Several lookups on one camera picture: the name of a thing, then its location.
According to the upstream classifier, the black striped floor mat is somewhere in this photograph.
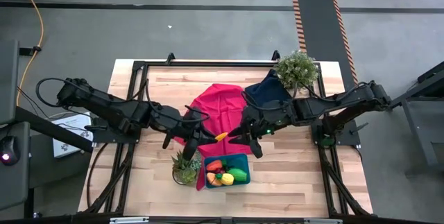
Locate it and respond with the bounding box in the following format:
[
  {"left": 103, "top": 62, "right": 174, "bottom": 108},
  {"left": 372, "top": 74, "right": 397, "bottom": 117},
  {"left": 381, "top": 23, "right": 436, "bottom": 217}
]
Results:
[{"left": 290, "top": 0, "right": 364, "bottom": 86}]

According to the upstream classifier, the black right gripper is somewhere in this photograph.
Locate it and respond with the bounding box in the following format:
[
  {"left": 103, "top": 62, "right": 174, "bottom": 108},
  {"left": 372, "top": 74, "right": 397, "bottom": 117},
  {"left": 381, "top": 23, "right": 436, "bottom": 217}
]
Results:
[{"left": 227, "top": 104, "right": 296, "bottom": 146}]

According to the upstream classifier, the light orange fruit toy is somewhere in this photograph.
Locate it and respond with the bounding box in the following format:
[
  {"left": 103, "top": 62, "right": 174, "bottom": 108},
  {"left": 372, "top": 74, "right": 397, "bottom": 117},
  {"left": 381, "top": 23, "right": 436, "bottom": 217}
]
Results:
[{"left": 206, "top": 172, "right": 223, "bottom": 188}]

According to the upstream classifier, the yellow floor cable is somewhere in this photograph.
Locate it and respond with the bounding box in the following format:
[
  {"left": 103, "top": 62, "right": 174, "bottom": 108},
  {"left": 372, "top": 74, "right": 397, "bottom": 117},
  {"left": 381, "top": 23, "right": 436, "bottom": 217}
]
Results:
[{"left": 12, "top": 0, "right": 45, "bottom": 107}]

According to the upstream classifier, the red cloth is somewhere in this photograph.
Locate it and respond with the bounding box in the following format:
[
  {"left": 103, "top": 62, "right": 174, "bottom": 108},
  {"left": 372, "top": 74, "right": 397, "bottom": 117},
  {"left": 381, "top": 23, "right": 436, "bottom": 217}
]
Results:
[{"left": 173, "top": 83, "right": 253, "bottom": 191}]

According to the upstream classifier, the green mango toy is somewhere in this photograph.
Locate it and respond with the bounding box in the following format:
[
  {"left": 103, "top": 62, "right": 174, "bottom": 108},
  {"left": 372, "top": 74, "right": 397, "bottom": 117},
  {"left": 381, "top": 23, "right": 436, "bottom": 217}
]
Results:
[{"left": 227, "top": 167, "right": 248, "bottom": 182}]

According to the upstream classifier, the black computer mouse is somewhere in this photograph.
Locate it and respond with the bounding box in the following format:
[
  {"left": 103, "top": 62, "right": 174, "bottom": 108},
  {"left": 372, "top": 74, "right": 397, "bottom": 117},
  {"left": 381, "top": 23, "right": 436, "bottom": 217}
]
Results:
[{"left": 0, "top": 135, "right": 21, "bottom": 166}]

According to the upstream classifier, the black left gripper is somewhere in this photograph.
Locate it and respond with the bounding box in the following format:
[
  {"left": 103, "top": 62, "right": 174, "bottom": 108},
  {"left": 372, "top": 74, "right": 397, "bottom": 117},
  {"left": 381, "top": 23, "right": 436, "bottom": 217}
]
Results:
[{"left": 173, "top": 105, "right": 219, "bottom": 146}]

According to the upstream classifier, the white printed manual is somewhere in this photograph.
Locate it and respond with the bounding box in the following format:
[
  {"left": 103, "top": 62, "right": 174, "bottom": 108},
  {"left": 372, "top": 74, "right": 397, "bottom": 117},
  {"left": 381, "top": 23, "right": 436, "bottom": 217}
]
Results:
[{"left": 51, "top": 112, "right": 94, "bottom": 159}]

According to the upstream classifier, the blue plastic tupperware tub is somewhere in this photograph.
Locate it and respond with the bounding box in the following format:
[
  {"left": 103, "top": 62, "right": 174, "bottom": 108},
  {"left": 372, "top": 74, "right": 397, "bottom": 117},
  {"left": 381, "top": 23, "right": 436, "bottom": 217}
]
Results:
[{"left": 203, "top": 153, "right": 251, "bottom": 189}]

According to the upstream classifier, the navy blue cloth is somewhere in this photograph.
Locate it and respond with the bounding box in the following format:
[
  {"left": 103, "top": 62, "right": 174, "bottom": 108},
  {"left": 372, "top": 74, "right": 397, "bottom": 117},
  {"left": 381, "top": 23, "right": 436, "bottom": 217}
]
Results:
[{"left": 244, "top": 68, "right": 296, "bottom": 114}]

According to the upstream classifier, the black diagonal beam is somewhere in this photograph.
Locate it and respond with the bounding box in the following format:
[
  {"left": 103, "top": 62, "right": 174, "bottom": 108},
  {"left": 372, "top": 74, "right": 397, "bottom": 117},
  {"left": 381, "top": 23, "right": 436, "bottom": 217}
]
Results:
[{"left": 13, "top": 107, "right": 94, "bottom": 154}]

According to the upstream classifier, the yellow pineapple toy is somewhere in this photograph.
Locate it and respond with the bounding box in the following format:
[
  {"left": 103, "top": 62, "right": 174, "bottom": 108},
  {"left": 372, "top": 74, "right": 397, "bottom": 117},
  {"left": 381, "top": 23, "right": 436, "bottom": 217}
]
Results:
[{"left": 220, "top": 173, "right": 235, "bottom": 187}]

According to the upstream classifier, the dark metal cart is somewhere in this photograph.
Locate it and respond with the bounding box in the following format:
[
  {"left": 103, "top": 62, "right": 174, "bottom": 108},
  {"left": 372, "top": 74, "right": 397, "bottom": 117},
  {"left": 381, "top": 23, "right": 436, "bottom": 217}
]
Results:
[{"left": 382, "top": 60, "right": 444, "bottom": 197}]

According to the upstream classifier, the succulent plant in black pot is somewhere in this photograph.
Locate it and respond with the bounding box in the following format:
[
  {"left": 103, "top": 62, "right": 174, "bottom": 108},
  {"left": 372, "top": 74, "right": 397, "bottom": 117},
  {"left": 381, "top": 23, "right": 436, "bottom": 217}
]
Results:
[{"left": 171, "top": 149, "right": 203, "bottom": 187}]

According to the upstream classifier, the bushy green potted plant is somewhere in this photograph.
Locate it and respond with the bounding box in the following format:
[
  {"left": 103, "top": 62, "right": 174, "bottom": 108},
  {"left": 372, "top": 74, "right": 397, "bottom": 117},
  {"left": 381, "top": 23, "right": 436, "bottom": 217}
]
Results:
[{"left": 273, "top": 49, "right": 320, "bottom": 92}]

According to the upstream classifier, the black aluminium table frame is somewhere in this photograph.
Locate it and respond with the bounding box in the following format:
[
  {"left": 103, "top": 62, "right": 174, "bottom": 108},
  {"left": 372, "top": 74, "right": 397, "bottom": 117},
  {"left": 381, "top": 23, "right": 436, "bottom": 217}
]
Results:
[{"left": 78, "top": 50, "right": 374, "bottom": 224}]

